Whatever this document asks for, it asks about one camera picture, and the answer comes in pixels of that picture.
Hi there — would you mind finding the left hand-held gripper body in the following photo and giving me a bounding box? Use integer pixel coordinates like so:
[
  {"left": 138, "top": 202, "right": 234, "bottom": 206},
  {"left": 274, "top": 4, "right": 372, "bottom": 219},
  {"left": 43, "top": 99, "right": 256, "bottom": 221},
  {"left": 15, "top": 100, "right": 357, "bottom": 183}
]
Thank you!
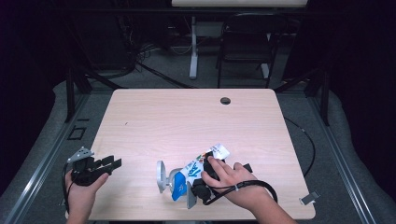
[{"left": 66, "top": 146, "right": 108, "bottom": 188}]

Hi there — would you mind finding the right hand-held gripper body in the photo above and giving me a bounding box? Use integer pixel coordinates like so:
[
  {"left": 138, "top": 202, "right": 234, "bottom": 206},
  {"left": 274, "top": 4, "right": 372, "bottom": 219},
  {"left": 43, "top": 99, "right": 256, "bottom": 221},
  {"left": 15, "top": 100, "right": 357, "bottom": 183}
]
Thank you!
[{"left": 185, "top": 167, "right": 226, "bottom": 210}]

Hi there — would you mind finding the white and blue milk carton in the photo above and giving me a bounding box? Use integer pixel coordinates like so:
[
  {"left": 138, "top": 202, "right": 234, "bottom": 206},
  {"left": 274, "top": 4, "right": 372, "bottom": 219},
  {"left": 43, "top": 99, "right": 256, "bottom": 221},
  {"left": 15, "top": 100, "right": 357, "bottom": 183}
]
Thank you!
[{"left": 171, "top": 142, "right": 231, "bottom": 202}]

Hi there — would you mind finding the clear pitcher with white lid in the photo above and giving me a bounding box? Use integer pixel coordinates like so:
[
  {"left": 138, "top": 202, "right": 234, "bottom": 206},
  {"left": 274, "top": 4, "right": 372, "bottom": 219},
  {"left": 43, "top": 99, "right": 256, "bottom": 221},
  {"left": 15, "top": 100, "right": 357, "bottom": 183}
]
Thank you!
[{"left": 156, "top": 160, "right": 189, "bottom": 202}]

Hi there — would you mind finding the person's left hand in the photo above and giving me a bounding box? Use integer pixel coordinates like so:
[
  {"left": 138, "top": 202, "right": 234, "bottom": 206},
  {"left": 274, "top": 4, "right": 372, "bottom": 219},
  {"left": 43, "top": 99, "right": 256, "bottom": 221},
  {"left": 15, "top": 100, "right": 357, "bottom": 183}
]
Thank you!
[{"left": 64, "top": 169, "right": 110, "bottom": 217}]

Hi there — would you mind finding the person's right hand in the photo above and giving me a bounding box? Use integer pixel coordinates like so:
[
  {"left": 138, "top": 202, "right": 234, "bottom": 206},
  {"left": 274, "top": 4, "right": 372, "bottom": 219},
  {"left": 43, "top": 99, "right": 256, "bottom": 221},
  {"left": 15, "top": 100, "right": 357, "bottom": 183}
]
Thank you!
[{"left": 201, "top": 155, "right": 273, "bottom": 213}]

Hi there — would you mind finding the black square floor socket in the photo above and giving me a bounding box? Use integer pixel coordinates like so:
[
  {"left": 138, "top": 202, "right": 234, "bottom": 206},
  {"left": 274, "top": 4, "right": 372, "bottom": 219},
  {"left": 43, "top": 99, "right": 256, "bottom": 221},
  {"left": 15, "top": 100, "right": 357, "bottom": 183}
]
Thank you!
[{"left": 66, "top": 125, "right": 88, "bottom": 141}]

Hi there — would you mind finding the metal table clip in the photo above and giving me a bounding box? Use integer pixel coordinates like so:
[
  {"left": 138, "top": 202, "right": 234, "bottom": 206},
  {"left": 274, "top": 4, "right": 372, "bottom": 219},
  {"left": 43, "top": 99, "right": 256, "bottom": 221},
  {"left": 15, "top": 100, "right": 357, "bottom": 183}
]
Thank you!
[{"left": 299, "top": 189, "right": 321, "bottom": 206}]

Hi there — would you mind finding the white desk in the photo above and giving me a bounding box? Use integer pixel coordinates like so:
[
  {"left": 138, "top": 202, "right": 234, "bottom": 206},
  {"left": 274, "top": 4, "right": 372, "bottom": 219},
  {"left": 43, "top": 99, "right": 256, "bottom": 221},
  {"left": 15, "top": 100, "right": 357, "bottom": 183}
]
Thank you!
[{"left": 170, "top": 0, "right": 309, "bottom": 80}]

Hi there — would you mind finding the black folding chair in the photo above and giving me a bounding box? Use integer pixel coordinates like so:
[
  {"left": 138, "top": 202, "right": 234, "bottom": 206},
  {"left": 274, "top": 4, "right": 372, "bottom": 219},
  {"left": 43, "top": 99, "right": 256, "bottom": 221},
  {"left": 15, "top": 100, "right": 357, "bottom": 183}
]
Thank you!
[{"left": 216, "top": 12, "right": 288, "bottom": 90}]

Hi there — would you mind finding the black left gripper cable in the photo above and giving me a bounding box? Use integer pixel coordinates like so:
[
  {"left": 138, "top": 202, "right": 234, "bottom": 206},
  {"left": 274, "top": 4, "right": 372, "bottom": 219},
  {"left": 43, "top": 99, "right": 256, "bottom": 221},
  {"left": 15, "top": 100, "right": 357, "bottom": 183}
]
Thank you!
[{"left": 62, "top": 161, "right": 78, "bottom": 215}]

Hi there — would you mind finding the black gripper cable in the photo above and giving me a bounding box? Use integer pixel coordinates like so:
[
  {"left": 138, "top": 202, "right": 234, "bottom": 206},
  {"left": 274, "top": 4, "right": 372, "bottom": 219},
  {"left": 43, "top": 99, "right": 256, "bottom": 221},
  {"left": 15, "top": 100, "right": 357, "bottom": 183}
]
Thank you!
[
  {"left": 203, "top": 179, "right": 278, "bottom": 206},
  {"left": 62, "top": 161, "right": 78, "bottom": 215}
]

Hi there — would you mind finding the metal floor rail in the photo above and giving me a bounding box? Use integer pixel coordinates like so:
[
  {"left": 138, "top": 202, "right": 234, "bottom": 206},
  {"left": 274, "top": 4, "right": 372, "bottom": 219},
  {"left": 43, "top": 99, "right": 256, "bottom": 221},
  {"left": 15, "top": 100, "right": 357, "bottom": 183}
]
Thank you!
[
  {"left": 305, "top": 92, "right": 378, "bottom": 224},
  {"left": 0, "top": 92, "right": 92, "bottom": 224}
]

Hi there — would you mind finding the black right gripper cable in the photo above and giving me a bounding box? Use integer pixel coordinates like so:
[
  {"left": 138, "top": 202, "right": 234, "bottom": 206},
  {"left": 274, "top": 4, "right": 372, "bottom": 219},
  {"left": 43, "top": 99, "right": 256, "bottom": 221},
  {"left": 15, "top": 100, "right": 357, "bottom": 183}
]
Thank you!
[{"left": 203, "top": 179, "right": 278, "bottom": 206}]

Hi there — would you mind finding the black metal frame stand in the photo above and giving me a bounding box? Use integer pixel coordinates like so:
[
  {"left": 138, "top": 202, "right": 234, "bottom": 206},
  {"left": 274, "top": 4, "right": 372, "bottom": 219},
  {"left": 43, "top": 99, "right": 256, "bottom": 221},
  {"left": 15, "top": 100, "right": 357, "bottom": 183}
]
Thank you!
[
  {"left": 64, "top": 66, "right": 126, "bottom": 123},
  {"left": 274, "top": 66, "right": 332, "bottom": 127}
]

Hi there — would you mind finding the thick black floor cable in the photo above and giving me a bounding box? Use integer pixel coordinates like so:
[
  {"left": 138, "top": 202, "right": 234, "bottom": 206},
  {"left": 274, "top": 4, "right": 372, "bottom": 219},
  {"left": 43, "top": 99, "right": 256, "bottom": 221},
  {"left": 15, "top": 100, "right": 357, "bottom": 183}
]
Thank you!
[{"left": 135, "top": 61, "right": 192, "bottom": 90}]

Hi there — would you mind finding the thin black floor cable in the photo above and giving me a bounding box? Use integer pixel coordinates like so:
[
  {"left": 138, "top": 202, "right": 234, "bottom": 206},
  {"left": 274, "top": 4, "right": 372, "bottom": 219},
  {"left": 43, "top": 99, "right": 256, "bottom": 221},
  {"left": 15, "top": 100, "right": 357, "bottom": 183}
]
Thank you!
[{"left": 283, "top": 116, "right": 317, "bottom": 178}]

